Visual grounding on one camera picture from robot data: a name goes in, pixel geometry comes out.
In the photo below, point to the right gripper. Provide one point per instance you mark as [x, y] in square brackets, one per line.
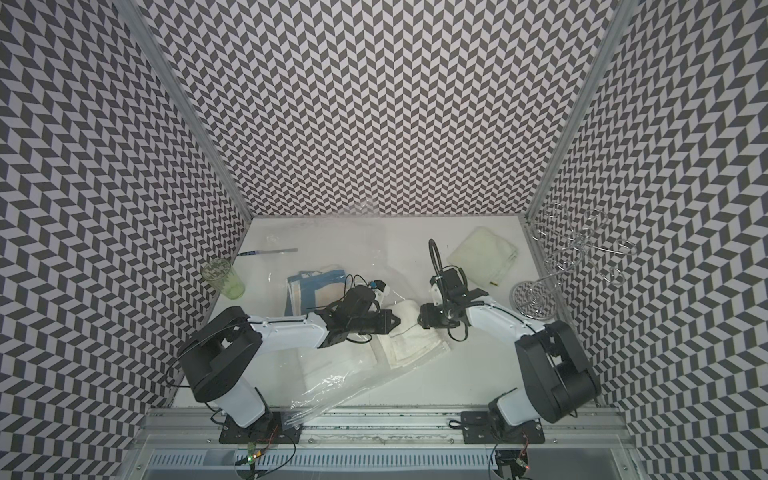
[428, 319]

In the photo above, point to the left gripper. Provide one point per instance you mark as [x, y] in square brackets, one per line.
[386, 314]

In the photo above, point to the white towel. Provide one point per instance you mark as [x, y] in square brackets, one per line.
[409, 343]
[335, 362]

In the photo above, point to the pale green cloth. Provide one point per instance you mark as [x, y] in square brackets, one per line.
[485, 257]

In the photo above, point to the blue and cream towel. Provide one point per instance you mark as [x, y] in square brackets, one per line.
[311, 290]

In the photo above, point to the clear plastic vacuum bag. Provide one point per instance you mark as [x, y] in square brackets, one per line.
[361, 248]

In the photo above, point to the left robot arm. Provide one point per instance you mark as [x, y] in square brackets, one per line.
[215, 358]

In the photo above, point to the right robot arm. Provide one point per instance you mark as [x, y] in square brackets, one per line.
[557, 378]

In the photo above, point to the purple toothbrush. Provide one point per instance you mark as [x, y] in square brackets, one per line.
[266, 252]

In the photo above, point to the green plastic cup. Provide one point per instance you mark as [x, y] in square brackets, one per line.
[220, 274]

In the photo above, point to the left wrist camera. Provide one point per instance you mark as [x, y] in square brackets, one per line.
[380, 289]

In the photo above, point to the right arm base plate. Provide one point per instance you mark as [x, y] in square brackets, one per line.
[503, 427]

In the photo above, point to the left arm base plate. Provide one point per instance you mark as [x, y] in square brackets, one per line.
[269, 427]

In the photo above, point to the aluminium frame rail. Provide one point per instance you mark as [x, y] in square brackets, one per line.
[368, 427]

